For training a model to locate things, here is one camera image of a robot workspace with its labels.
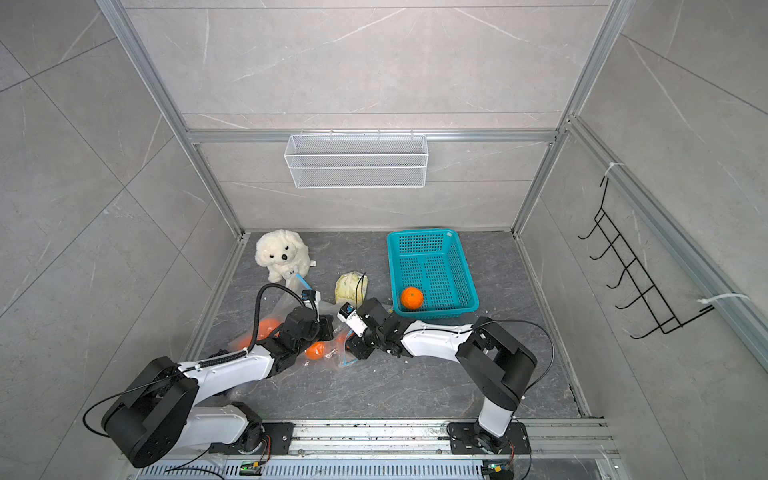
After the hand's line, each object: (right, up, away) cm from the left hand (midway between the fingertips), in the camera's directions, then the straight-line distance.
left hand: (337, 314), depth 89 cm
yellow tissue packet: (+3, +7, +9) cm, 12 cm away
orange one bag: (-5, -9, -7) cm, 13 cm away
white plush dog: (-17, +18, +2) cm, 25 cm away
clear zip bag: (-17, +1, -2) cm, 17 cm away
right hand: (+5, -7, -3) cm, 9 cm away
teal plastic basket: (+32, +16, +22) cm, 42 cm away
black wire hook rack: (+71, +5, -30) cm, 78 cm away
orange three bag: (+23, +4, +4) cm, 24 cm away
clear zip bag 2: (0, -8, -9) cm, 12 cm away
